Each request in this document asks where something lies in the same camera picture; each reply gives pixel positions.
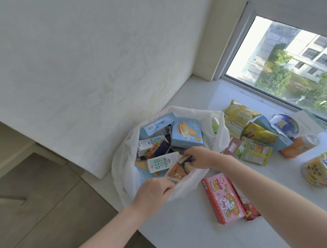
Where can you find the person's left hand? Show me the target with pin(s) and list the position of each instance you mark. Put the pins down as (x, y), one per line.
(149, 191)

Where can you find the person's right hand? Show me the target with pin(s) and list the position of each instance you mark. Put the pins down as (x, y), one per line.
(207, 157)

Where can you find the person's right fingers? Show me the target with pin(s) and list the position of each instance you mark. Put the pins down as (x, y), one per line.
(190, 153)

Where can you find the person's left fingers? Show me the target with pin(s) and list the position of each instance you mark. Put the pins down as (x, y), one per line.
(170, 184)

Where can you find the snack packet with pancake picture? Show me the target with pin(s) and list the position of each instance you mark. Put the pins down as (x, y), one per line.
(178, 171)

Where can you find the person's right forearm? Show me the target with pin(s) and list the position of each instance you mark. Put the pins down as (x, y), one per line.
(270, 196)

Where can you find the person's left forearm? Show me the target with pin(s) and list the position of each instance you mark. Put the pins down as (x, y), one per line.
(115, 227)

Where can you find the light blue biscuit box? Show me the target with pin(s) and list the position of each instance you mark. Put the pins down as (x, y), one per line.
(186, 134)

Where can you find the white milk carton green print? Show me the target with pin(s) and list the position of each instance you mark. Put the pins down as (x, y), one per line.
(159, 163)

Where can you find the purple snack packet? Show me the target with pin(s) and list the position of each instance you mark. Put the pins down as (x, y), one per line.
(161, 148)

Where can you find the green and white packet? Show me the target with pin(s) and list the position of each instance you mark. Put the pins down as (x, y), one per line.
(215, 125)

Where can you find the brown snack packet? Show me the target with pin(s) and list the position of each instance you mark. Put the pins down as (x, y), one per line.
(232, 148)

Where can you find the light blue carton with barcode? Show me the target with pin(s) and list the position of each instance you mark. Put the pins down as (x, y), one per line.
(157, 125)

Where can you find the white milk carton dark print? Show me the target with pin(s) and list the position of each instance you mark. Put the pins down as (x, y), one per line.
(147, 145)

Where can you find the white plastic bag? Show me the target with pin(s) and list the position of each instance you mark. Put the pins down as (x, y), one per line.
(122, 163)

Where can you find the pink cartoon rabbit box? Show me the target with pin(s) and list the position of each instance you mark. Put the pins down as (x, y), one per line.
(226, 201)

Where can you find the yellow-green snack bag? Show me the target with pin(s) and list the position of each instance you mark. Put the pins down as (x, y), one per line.
(238, 115)

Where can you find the green and yellow snack packet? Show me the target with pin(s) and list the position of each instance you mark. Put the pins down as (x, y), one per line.
(255, 153)

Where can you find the yellow chips bag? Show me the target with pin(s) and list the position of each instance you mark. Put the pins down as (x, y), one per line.
(259, 132)

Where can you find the red snack packet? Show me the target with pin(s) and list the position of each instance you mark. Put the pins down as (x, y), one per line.
(251, 211)

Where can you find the light blue flat box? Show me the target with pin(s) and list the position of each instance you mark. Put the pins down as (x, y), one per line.
(282, 143)

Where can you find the dark blue round snack bag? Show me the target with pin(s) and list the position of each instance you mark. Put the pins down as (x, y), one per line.
(284, 125)

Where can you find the orange drink pack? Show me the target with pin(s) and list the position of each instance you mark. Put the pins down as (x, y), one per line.
(297, 147)

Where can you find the white and teal box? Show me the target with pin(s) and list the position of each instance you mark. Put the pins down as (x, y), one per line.
(310, 122)

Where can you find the yellow bread packet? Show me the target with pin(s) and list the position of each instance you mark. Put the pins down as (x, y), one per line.
(315, 170)

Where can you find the grey roller blind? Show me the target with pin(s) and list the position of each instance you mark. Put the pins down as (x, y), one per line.
(293, 12)

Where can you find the window with white frame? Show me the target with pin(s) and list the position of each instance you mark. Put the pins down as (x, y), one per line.
(281, 66)

